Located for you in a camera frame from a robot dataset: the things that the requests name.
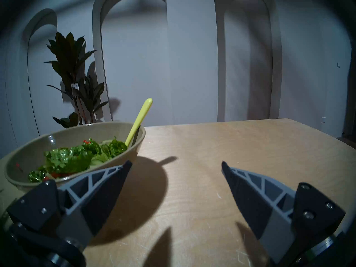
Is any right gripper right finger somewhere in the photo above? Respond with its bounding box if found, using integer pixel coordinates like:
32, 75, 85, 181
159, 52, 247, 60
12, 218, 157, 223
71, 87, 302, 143
221, 161, 346, 264

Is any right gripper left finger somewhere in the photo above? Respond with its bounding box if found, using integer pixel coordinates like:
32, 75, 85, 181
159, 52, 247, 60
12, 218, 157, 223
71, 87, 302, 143
6, 160, 133, 250

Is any mixed green salad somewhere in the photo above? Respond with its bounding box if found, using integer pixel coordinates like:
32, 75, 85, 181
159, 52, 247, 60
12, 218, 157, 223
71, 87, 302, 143
28, 139, 128, 183

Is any beige salad bowl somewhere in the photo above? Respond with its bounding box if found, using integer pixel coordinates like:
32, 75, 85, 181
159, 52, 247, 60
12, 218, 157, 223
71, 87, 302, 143
3, 121, 146, 192

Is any yellow-green plastic spoon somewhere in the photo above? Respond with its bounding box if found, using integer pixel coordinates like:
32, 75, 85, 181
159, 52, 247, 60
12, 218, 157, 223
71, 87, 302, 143
124, 98, 153, 147

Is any tall dark-leaved potted plant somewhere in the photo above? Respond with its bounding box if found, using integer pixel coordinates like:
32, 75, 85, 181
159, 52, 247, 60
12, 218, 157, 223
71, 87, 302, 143
44, 32, 109, 128

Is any dark grey door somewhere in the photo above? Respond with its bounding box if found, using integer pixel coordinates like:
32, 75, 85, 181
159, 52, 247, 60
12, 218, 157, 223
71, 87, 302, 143
344, 54, 356, 136

